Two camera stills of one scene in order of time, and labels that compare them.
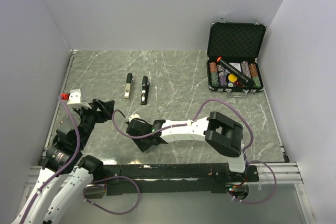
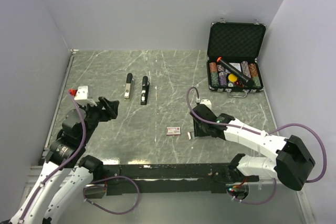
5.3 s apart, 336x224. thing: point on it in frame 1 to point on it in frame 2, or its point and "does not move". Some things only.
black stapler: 145,87 does not move
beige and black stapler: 129,83 does not move
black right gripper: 143,147 to 197,131
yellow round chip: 232,77 does not move
